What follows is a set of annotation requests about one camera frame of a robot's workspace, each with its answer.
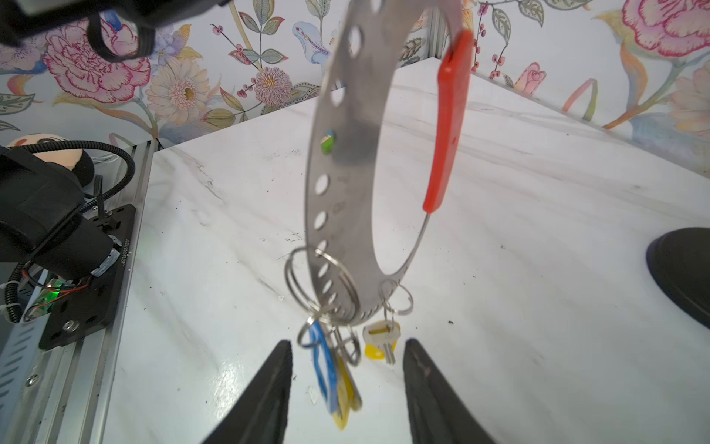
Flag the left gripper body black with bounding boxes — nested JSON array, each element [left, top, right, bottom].
[[1, 0, 229, 47]]

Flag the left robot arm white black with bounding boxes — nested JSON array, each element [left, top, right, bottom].
[[1, 1, 214, 278]]

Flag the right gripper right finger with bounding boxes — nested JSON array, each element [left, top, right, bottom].
[[403, 339, 495, 444]]

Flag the silver key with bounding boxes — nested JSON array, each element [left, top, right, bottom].
[[362, 318, 401, 366]]

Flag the metal keyring with red handle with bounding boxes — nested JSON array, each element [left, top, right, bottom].
[[304, 1, 474, 327]]

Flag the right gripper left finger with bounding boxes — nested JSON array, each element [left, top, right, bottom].
[[204, 340, 293, 444]]

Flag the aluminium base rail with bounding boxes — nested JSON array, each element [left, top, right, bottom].
[[1, 140, 160, 443]]

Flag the black microphone stand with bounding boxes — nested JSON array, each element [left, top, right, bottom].
[[645, 228, 710, 329]]

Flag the cartoon face plush toy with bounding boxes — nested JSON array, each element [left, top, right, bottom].
[[9, 133, 94, 187]]

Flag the blue key tag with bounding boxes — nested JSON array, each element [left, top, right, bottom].
[[309, 322, 338, 414]]

